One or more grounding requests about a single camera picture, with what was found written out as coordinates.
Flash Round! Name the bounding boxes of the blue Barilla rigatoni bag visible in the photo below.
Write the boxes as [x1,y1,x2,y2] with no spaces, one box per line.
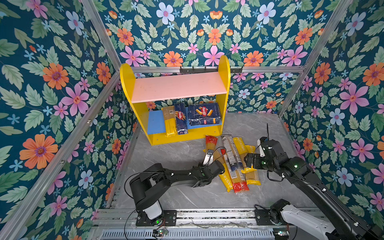
[188,103,221,126]

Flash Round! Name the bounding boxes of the yellow spaghetti bag with barcode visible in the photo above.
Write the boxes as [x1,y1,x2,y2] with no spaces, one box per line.
[162,106,177,138]

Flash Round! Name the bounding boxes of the blue Barilla spaghetti box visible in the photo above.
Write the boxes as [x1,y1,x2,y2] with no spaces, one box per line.
[174,103,188,135]

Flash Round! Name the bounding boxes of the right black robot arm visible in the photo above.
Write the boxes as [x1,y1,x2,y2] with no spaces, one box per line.
[245,137,384,240]

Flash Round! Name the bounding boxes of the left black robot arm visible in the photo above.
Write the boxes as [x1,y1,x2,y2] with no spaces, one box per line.
[129,161,225,226]

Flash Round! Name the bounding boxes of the yellow Pastatime bag right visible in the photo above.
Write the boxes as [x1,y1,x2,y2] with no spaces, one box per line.
[245,145,261,186]

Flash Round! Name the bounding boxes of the yellow pastatime bag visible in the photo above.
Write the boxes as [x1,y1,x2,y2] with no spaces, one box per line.
[245,145,261,186]
[214,150,234,193]
[233,137,256,174]

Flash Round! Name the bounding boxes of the yellow Pastatime bag lower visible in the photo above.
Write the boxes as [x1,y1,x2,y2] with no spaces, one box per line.
[214,150,234,193]

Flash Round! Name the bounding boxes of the yellow Pastatime bag upper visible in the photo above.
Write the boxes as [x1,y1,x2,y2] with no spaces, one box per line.
[233,137,256,174]

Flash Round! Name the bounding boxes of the clear blue white spaghetti bag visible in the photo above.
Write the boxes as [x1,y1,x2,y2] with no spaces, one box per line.
[222,135,243,171]

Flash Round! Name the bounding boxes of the red ended spaghetti bag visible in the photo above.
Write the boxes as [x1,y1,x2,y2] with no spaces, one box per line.
[226,165,249,194]

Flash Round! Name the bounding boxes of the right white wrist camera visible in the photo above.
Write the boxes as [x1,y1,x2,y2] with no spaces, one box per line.
[257,144,266,158]

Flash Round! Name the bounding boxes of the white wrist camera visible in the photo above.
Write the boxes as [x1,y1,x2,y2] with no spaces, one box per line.
[257,144,266,158]
[203,150,214,166]

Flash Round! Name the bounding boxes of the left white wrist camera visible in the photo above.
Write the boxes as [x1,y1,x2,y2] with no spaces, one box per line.
[203,150,214,166]

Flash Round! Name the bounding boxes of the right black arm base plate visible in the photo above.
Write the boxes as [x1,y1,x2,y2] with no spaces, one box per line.
[254,207,284,226]

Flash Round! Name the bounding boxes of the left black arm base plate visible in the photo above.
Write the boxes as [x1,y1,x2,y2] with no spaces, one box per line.
[136,210,178,227]

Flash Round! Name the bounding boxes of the white vented cable duct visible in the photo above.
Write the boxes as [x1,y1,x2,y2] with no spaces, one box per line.
[101,229,275,240]

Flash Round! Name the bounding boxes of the black bracket on back rail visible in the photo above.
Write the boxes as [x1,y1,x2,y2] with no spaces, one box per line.
[179,66,243,74]

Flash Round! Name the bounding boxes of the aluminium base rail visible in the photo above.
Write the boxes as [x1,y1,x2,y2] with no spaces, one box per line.
[92,206,331,230]

